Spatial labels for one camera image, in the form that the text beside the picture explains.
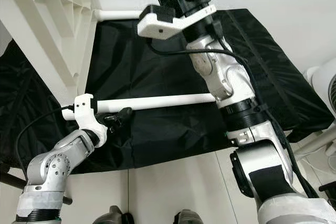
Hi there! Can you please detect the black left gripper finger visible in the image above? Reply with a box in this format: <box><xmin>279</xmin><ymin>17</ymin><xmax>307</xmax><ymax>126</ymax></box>
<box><xmin>113</xmin><ymin>107</ymin><xmax>133</xmax><ymax>125</ymax></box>

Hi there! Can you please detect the white plastic table top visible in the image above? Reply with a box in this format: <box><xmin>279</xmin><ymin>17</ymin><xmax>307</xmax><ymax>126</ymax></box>
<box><xmin>0</xmin><ymin>0</ymin><xmax>98</xmax><ymax>106</ymax></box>

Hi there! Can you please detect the black cloth table cover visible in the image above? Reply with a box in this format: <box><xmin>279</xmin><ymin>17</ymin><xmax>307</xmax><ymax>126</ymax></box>
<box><xmin>0</xmin><ymin>8</ymin><xmax>321</xmax><ymax>175</ymax></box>

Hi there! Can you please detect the grey left robot foot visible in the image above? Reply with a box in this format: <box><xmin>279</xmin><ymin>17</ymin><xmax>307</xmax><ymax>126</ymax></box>
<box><xmin>92</xmin><ymin>206</ymin><xmax>129</xmax><ymax>224</ymax></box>

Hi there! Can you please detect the grey robot foot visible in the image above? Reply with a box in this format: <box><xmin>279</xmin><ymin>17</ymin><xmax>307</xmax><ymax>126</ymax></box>
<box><xmin>92</xmin><ymin>206</ymin><xmax>129</xmax><ymax>224</ymax></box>
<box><xmin>176</xmin><ymin>209</ymin><xmax>205</xmax><ymax>224</ymax></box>

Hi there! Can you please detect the grey right robot foot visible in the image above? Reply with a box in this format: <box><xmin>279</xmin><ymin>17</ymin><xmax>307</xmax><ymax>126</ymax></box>
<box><xmin>176</xmin><ymin>209</ymin><xmax>205</xmax><ymax>224</ymax></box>

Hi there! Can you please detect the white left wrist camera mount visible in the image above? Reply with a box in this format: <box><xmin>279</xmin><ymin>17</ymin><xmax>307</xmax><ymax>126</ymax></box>
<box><xmin>73</xmin><ymin>93</ymin><xmax>108</xmax><ymax>143</ymax></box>

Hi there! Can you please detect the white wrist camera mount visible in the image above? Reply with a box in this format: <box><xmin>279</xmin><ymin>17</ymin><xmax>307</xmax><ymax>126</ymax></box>
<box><xmin>136</xmin><ymin>4</ymin><xmax>217</xmax><ymax>41</ymax></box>
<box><xmin>73</xmin><ymin>93</ymin><xmax>108</xmax><ymax>143</ymax></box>

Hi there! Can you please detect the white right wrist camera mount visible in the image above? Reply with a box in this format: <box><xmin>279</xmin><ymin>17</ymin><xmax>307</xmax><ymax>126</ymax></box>
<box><xmin>136</xmin><ymin>4</ymin><xmax>217</xmax><ymax>41</ymax></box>

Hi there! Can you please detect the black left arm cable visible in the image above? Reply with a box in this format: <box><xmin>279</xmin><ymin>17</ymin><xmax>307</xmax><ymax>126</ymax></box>
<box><xmin>16</xmin><ymin>104</ymin><xmax>77</xmax><ymax>156</ymax></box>

